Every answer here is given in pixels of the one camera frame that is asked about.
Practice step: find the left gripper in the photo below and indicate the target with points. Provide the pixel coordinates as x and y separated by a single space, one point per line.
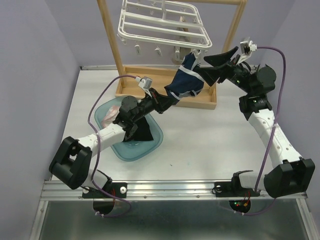
161 102

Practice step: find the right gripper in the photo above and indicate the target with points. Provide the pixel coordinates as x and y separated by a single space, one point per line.
211 75

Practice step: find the navy blue underwear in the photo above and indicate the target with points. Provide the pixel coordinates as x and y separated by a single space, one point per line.
186 82

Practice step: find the black underwear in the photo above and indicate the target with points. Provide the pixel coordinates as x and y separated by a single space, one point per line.
143 132

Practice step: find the white pink underwear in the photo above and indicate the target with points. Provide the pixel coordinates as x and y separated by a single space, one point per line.
110 116

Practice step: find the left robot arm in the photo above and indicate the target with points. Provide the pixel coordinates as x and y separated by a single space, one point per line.
71 163

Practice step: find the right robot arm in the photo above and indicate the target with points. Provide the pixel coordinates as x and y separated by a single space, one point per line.
283 170

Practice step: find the grey underwear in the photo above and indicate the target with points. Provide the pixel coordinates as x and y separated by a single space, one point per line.
180 52

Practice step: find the wooden rack stand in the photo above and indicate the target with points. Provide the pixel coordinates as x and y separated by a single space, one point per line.
207 99

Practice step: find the teal plastic basin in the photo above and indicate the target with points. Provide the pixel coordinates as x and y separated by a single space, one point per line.
131 150

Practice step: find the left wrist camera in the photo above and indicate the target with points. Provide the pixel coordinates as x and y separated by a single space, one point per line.
144 82

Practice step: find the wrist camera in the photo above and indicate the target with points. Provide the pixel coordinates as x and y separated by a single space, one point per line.
247 47
144 82

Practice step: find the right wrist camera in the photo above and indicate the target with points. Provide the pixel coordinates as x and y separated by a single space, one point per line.
247 47

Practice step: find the white clip hanger frame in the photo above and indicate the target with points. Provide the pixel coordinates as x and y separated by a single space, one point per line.
155 22

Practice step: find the aluminium rail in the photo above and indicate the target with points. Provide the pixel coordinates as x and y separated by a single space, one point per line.
146 190

